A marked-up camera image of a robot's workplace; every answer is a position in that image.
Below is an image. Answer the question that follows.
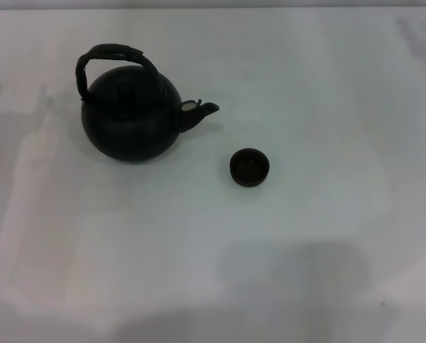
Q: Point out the black round teapot with handle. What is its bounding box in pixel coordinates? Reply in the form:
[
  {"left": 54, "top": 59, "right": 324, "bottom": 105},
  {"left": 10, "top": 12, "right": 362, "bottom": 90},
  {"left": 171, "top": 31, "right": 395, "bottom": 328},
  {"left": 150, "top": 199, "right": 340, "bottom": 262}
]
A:
[{"left": 75, "top": 43, "right": 221, "bottom": 162}]

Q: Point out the small dark teacup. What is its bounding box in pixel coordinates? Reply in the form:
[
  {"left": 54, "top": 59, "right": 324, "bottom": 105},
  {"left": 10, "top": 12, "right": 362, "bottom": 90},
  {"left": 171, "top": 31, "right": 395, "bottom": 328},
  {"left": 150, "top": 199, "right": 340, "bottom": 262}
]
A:
[{"left": 229, "top": 147, "right": 271, "bottom": 188}]

